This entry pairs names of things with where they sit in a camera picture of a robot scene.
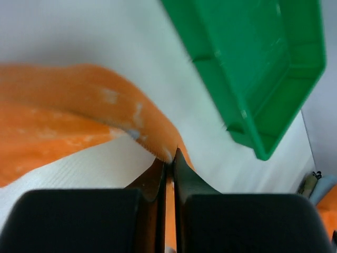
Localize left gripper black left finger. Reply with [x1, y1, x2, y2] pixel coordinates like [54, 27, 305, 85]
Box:
[1, 160, 166, 252]

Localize orange white tie-dye trousers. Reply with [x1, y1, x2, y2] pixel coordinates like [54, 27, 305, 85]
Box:
[1, 65, 190, 247]

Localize green plastic tray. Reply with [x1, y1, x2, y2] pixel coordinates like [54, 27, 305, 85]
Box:
[163, 0, 326, 161]

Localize folded light blue cloth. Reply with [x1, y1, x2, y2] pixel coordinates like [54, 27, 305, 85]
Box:
[309, 175, 336, 205]

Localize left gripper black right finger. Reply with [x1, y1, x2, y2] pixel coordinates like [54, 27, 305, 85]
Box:
[173, 150, 332, 252]

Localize folded plain orange trousers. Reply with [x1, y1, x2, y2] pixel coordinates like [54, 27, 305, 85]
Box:
[316, 196, 336, 238]

